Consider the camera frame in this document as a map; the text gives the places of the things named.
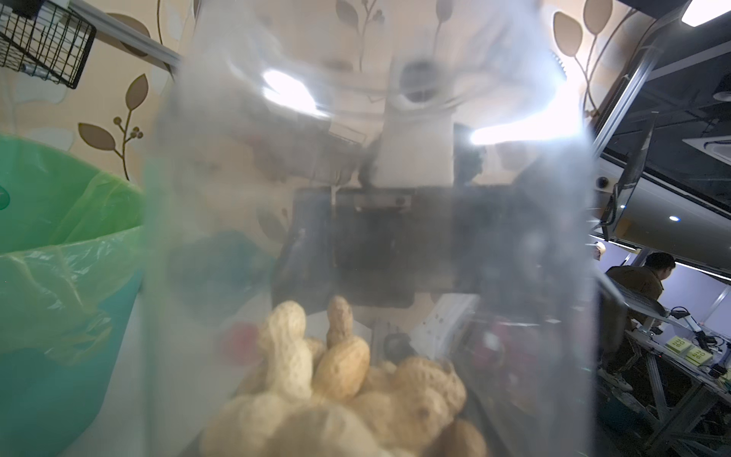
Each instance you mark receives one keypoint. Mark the back wire basket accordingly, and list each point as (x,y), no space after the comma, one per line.
(45,40)

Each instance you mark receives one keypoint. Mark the green plastic trash bin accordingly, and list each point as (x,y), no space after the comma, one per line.
(46,405)

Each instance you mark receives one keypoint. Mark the yellow-green bin liner bag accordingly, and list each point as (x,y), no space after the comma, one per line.
(71,237)

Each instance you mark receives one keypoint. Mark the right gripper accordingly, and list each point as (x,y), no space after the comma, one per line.
(376,248)

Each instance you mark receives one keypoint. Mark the person in background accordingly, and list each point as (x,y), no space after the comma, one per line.
(644,280)

